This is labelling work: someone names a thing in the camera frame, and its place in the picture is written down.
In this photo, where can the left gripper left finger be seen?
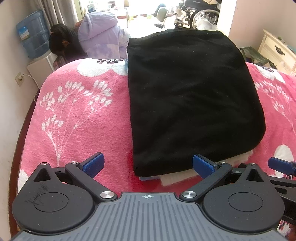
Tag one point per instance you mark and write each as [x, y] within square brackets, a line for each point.
[82, 175]

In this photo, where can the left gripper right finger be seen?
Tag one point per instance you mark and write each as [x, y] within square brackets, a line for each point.
[213, 175]

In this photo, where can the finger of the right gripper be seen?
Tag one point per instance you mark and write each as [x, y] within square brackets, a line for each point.
[282, 166]

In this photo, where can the black smile t-shirt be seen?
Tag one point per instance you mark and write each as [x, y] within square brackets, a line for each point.
[190, 93]

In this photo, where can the green folding stool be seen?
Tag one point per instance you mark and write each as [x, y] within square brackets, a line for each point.
[252, 56]

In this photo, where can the operator right hand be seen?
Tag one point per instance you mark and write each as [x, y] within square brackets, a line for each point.
[291, 236]

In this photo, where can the pink floral bed blanket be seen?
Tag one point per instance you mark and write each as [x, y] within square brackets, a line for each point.
[84, 108]

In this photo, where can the cream nightstand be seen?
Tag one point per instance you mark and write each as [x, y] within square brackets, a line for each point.
[281, 56]

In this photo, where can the white water dispenser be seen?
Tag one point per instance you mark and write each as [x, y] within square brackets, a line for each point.
[40, 68]

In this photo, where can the blue water jug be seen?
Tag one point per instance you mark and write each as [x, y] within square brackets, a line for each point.
[34, 34]

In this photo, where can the wheelchair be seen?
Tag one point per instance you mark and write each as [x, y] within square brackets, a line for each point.
[202, 15]

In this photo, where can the grey curtain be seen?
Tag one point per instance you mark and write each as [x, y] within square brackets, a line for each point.
[56, 11]

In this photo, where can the wall power outlet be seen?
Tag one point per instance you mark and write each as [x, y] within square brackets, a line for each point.
[19, 78]

